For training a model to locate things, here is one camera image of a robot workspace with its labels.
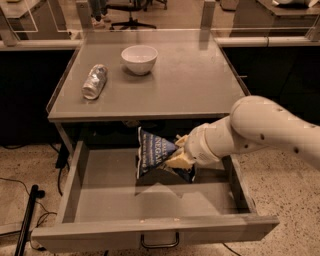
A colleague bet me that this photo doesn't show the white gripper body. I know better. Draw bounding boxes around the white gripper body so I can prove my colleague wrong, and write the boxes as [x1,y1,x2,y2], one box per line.
[184,123,220,166]

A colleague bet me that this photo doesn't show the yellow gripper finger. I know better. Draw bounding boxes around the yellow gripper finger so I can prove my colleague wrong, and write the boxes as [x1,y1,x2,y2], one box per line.
[165,148,195,170]
[175,135,188,147]

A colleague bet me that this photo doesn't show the blue chip bag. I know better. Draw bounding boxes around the blue chip bag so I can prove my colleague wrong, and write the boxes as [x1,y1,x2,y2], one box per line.
[136,127,195,183]

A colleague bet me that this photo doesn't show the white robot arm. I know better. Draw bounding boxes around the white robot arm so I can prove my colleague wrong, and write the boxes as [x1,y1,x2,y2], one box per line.
[165,96,320,169]

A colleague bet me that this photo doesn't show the grey open drawer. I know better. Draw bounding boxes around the grey open drawer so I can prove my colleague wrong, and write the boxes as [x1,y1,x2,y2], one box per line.
[32,142,279,253]

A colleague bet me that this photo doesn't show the white ceramic bowl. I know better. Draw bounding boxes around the white ceramic bowl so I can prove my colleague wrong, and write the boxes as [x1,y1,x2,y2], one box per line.
[121,45,158,75]

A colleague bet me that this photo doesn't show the crushed clear plastic bottle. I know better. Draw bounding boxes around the crushed clear plastic bottle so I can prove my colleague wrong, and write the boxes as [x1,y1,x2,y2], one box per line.
[82,64,108,100]

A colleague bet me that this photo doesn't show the black office chair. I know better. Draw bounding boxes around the black office chair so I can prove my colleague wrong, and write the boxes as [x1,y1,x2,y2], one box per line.
[105,0,168,30]

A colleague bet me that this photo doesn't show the grey background desk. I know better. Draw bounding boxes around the grey background desk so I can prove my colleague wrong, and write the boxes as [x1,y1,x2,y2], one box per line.
[230,0,320,37]

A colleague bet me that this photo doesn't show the black pole on floor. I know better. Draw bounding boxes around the black pole on floor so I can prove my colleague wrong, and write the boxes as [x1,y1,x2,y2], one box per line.
[14,185,45,256]

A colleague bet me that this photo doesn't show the person's legs with shoes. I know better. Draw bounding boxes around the person's legs with shoes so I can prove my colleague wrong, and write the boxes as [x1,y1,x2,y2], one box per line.
[88,0,110,29]

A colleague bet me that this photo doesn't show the black metal drawer handle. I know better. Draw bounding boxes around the black metal drawer handle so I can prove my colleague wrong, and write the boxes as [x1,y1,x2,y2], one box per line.
[140,232,180,249]

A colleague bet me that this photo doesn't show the white horizontal rail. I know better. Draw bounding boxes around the white horizontal rail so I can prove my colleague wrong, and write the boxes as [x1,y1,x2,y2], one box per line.
[215,36,320,47]

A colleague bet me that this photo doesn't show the black floor cable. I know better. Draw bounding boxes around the black floor cable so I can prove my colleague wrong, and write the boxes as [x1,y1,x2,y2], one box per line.
[0,143,71,251]

